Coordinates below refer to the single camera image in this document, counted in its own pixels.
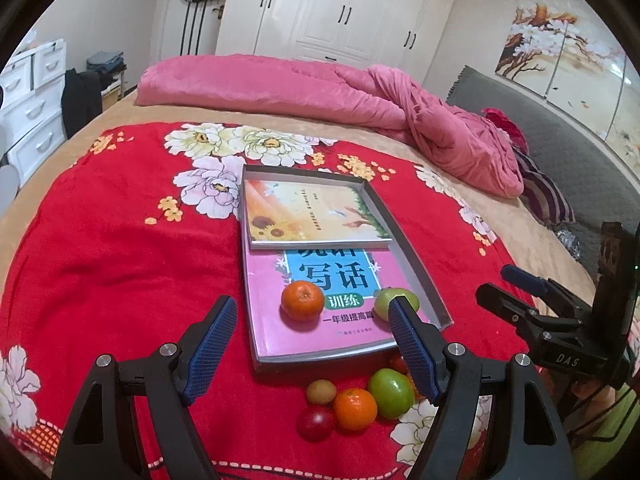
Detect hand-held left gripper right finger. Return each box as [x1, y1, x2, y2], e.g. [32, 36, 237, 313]
[387, 296, 578, 480]

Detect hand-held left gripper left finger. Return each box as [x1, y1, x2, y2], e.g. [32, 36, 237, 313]
[51, 295, 238, 480]

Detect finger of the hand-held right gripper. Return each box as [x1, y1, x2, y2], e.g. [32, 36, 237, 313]
[501, 264, 598, 318]
[475, 282, 556, 348]

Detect green jujube fruit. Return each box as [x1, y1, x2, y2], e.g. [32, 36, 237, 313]
[375, 286, 421, 322]
[368, 368, 416, 420]

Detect orange mandarin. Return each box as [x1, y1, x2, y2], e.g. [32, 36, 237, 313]
[333, 388, 378, 432]
[280, 280, 325, 322]

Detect grey cardboard tray box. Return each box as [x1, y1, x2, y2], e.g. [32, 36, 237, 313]
[240, 164, 453, 368]

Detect small yellow-green fruit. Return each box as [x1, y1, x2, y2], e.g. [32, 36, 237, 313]
[305, 379, 337, 406]

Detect pink cover book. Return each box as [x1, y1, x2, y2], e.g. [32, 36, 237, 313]
[242, 246, 433, 356]

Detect striped pillow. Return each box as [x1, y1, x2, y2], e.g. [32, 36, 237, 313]
[512, 150, 576, 223]

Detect red floral blanket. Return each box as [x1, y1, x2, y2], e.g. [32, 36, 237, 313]
[0, 122, 506, 480]

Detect grey pillow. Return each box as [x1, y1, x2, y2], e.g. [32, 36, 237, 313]
[446, 65, 640, 281]

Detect red pillow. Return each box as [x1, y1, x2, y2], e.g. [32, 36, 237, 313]
[482, 107, 528, 153]

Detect sunflower cover book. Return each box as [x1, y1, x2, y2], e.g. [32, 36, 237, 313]
[243, 178, 392, 251]

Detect pink quilt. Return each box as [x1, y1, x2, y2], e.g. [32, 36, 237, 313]
[136, 56, 525, 198]

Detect black garment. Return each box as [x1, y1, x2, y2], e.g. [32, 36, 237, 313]
[61, 69, 103, 138]

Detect white drawer chest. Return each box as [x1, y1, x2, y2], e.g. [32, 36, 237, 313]
[0, 37, 68, 173]

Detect folded jeans stack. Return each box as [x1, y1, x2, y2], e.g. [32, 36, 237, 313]
[86, 50, 126, 78]

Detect white door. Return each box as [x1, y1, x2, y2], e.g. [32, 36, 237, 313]
[160, 0, 231, 61]

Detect white wardrobe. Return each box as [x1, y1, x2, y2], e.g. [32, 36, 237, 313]
[215, 0, 463, 86]

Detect flower wall painting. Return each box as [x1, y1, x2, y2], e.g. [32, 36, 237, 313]
[495, 0, 640, 161]

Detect black hanging straps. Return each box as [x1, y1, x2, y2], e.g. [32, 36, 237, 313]
[182, 2, 206, 56]

